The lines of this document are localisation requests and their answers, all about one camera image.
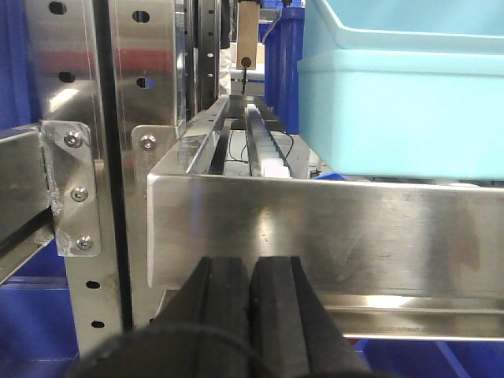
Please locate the roller track right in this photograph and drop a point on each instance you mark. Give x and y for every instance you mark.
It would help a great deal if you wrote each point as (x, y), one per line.
(266, 160)

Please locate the steel shelf upright post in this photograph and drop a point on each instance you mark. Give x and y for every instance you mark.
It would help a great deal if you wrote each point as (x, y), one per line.
(117, 67)

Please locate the steel corner bracket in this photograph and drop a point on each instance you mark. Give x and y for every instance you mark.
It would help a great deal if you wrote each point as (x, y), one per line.
(70, 172)

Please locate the wooden tag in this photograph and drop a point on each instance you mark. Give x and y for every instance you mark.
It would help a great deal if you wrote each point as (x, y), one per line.
(247, 34)

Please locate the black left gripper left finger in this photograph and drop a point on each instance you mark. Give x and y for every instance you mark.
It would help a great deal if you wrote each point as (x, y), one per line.
(216, 294)

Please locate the light blue plastic bin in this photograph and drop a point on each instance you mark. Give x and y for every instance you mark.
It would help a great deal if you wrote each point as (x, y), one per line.
(404, 88)

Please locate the left shelf steel rail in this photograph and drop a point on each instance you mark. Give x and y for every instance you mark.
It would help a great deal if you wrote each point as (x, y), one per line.
(26, 218)

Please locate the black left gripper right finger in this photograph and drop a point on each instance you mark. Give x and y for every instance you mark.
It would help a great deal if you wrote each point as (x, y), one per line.
(290, 328)

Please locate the stainless steel shelf front rail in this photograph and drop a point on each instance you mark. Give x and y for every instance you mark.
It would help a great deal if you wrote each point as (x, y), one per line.
(388, 260)

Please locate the dark blue bin upper shelf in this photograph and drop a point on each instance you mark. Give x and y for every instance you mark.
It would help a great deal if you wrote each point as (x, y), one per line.
(283, 41)

